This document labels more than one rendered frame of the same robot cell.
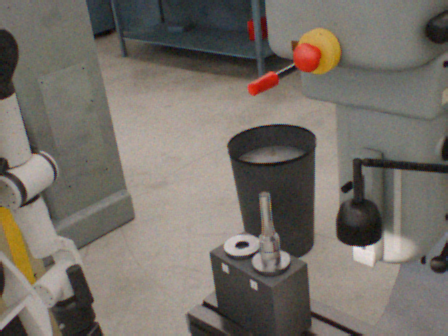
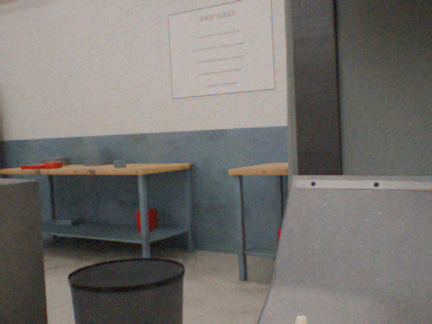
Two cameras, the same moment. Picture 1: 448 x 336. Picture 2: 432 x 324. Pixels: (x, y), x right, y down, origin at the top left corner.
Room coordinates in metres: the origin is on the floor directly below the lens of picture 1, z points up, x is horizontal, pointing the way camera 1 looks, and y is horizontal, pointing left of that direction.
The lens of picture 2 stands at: (0.64, -0.23, 1.18)
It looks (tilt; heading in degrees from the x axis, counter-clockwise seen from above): 3 degrees down; 350
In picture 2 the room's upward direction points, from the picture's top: 3 degrees counter-clockwise
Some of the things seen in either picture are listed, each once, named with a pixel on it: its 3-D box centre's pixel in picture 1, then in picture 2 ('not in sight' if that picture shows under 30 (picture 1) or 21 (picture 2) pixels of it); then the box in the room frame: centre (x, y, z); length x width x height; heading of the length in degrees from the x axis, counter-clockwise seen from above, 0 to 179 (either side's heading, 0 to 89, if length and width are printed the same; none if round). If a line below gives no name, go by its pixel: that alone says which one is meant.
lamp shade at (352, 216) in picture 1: (358, 217); not in sight; (0.84, -0.20, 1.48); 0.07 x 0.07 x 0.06
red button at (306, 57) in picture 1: (308, 56); not in sight; (0.82, -0.13, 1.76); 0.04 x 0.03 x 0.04; 44
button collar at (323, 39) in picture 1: (318, 51); not in sight; (0.83, -0.15, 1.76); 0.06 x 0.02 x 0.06; 44
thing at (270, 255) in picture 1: (270, 250); not in sight; (1.20, -0.08, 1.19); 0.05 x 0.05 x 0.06
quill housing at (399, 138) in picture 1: (401, 168); not in sight; (1.00, -0.32, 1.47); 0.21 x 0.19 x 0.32; 44
